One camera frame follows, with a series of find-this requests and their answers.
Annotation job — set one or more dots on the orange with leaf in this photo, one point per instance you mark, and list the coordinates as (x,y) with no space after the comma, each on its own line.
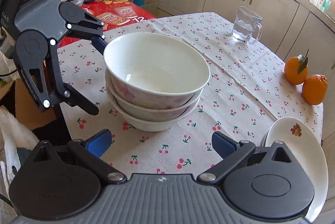
(296,69)

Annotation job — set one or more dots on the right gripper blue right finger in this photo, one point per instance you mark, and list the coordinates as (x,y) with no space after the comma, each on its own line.
(234,156)

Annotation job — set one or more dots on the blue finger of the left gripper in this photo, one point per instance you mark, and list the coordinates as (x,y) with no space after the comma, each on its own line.
(84,26)
(57,90)

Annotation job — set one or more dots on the glass mug with water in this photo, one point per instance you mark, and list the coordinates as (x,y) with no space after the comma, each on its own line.
(247,26)

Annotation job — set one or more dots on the white floral bowl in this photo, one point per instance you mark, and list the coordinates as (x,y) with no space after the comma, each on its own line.
(155,71)
(154,108)

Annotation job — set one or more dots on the red printed carton box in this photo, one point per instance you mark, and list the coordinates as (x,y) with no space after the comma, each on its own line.
(117,13)

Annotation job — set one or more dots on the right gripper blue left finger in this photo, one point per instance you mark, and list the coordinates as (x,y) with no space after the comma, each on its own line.
(88,152)

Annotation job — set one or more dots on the white kitchen base cabinets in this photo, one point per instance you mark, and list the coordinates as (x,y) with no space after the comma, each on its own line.
(290,27)

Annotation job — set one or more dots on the white floral plate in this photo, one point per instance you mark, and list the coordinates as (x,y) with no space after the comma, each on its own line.
(306,148)

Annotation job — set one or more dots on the plain orange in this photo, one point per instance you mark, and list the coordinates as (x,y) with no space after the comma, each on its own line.
(314,89)

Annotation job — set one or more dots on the cherry print tablecloth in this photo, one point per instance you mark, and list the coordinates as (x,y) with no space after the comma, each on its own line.
(247,92)

